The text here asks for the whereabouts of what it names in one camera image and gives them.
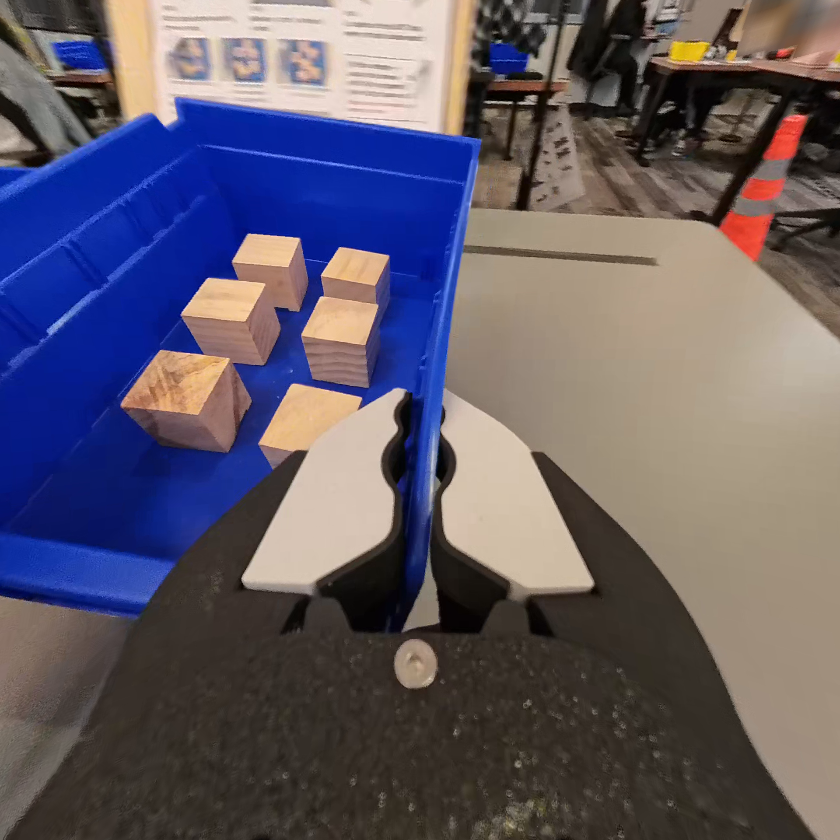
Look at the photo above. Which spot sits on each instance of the wood and white document stand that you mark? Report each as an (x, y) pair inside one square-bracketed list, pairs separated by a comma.
[(128, 65)]

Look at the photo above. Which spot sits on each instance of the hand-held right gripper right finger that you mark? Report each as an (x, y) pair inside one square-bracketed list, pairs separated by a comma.
[(512, 518)]

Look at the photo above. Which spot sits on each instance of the cluster of taped wooden cubes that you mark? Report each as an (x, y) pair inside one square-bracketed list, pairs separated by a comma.
[(229, 321)]

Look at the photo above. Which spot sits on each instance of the dark brown work table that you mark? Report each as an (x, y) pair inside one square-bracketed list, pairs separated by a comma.
[(754, 69)]

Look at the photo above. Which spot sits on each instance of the printed instruction sheet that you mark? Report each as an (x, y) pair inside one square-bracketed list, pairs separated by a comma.
[(295, 92)]

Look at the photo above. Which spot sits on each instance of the orange traffic cone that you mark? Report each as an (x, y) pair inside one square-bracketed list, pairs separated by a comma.
[(761, 197)]

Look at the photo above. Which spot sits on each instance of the yellow plastic box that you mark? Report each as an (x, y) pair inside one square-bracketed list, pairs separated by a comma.
[(689, 51)]

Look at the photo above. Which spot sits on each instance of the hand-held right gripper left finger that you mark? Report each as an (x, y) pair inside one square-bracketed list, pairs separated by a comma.
[(328, 512)]

